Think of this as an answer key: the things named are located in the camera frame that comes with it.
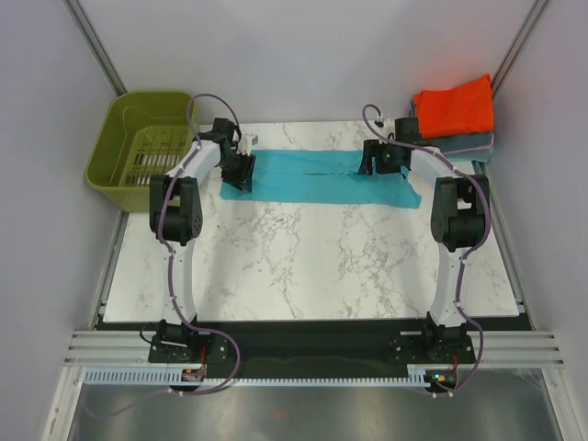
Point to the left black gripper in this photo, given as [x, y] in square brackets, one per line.
[243, 180]

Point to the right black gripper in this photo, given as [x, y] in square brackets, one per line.
[372, 148]

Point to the turquoise t shirt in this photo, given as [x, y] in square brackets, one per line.
[322, 177]

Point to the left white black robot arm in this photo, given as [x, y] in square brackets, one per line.
[176, 219]

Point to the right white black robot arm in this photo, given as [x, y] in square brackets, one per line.
[460, 224]

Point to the folded grey blue t shirt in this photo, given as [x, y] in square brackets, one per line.
[453, 144]

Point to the folded orange t shirt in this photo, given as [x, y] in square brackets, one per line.
[466, 109]

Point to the olive green plastic basket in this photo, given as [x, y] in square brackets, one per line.
[144, 133]

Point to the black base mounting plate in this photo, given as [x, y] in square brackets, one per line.
[307, 349]

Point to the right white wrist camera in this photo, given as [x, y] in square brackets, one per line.
[386, 127]

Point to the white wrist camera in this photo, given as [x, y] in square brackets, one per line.
[246, 144]
[386, 127]

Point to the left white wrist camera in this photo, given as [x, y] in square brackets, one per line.
[246, 144]

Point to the right aluminium corner post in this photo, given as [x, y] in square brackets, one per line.
[522, 36]

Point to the aluminium corner post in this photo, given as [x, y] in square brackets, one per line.
[522, 36]
[82, 21]

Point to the left aluminium corner post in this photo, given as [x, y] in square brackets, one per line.
[82, 21]

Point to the white slotted cable duct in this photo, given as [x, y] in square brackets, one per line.
[185, 377]

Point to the aluminium frame rail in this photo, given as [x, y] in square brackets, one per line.
[501, 349]

